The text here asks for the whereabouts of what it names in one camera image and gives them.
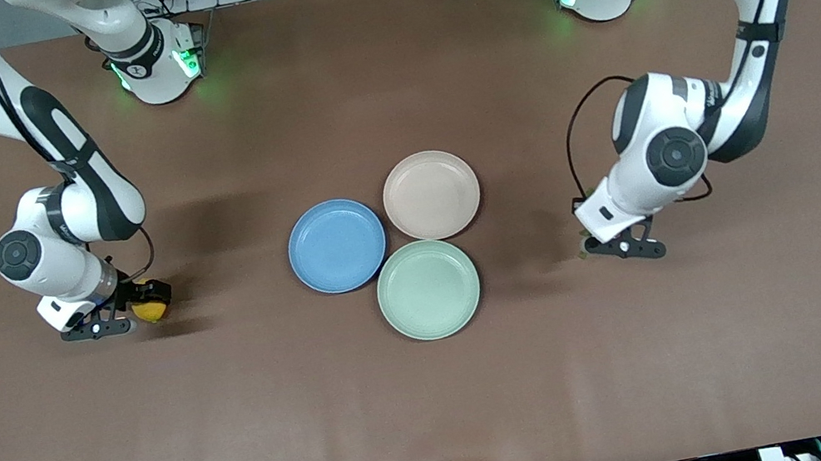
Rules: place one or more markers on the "yellow lemon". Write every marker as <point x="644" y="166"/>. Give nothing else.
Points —
<point x="153" y="312"/>

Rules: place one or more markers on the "blue plate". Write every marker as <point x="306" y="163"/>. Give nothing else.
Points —
<point x="336" y="246"/>

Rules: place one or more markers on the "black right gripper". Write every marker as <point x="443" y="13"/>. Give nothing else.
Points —
<point x="134" y="293"/>

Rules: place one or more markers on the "pale green plate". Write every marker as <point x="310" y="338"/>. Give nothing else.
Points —
<point x="429" y="290"/>

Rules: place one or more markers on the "beige plate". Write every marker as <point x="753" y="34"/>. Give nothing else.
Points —
<point x="431" y="195"/>

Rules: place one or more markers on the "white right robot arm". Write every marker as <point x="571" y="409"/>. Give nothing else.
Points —
<point x="86" y="186"/>

